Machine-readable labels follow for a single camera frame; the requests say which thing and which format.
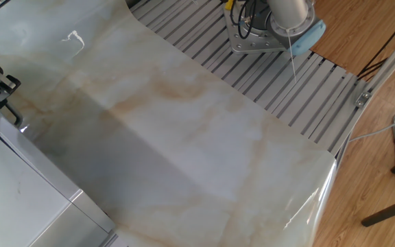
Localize silver microwave body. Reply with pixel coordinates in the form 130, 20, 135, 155
0, 115, 116, 247

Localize glossy marble pattern sheet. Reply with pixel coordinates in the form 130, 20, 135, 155
0, 0, 337, 247

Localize long white zip tie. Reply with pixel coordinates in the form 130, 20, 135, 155
285, 28, 298, 85

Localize long dark furniture leg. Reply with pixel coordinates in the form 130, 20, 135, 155
361, 194, 395, 228

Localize black base cable loop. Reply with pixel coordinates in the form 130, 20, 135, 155
230, 0, 259, 40

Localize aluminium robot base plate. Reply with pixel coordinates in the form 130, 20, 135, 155
223, 0, 293, 55

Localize metal corner bracket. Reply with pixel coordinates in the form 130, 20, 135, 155
354, 90, 373, 109

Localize thin grey cable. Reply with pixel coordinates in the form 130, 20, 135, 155
348, 117, 395, 143

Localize black floor cables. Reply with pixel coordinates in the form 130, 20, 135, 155
356, 5, 395, 82

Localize aluminium frame strut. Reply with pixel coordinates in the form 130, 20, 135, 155
334, 22, 395, 165

